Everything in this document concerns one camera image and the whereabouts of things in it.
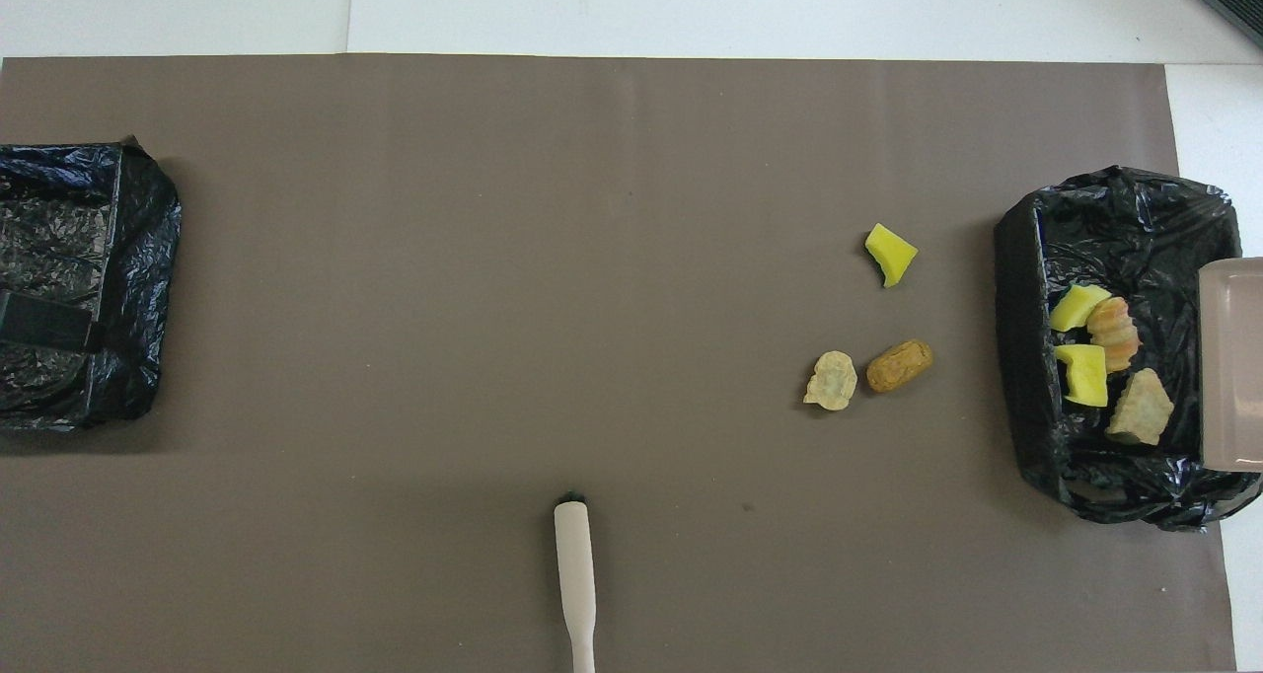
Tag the black bag lined bin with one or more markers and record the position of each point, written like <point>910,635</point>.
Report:
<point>1135,219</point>
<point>138,249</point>

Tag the yellow and green sponge piece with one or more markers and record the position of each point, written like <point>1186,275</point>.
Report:
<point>1077,308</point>

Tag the brown paper table mat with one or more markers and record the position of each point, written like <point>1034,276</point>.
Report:
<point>493,259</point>

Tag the beige green sponge chunk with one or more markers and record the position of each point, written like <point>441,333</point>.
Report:
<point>1141,409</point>

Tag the yellow sponge wedge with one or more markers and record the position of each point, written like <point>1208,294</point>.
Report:
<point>891,254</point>

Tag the orange striped curled sponge piece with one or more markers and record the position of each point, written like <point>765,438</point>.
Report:
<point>1113,333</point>

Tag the notched yellow sponge piece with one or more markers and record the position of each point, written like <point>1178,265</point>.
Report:
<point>1083,377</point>

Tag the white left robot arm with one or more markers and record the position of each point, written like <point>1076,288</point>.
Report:
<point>44,323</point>

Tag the beige hand brush black bristles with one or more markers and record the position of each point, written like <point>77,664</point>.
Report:
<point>574,555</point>

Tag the pale yellow sponge chunk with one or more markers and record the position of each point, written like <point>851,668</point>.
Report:
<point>831,382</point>

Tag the beige plastic dustpan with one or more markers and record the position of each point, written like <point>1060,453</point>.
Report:
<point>1233,357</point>

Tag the brown oval sponge piece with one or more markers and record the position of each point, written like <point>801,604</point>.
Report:
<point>898,367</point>

